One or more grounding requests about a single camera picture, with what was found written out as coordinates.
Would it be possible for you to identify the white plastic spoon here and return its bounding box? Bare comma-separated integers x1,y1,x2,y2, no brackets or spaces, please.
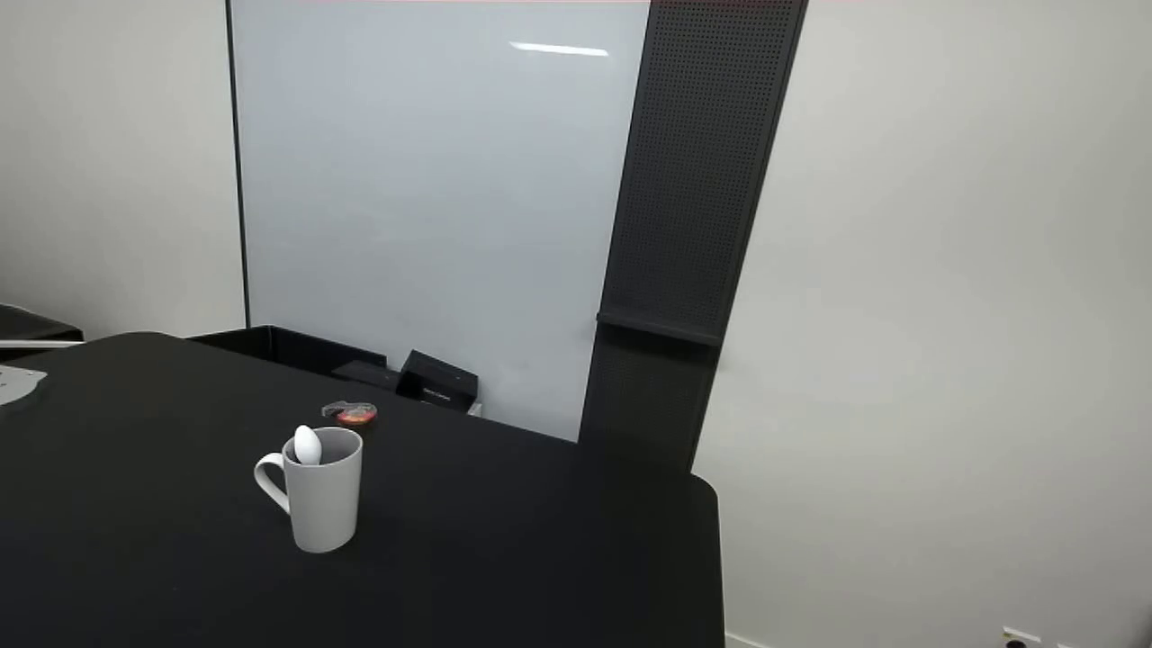
293,421,323,468

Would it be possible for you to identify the grey ceramic mug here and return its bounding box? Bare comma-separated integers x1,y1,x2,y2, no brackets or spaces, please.
252,425,366,558

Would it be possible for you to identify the small black box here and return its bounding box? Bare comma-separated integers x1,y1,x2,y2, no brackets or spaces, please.
393,346,483,414

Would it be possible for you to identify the black vertical panel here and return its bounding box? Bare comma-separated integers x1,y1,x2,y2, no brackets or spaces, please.
577,0,810,478

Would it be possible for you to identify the large whiteboard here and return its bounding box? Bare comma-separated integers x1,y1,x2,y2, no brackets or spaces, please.
225,0,655,445

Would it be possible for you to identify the black side table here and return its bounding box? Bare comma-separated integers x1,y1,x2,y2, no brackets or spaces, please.
0,303,85,357

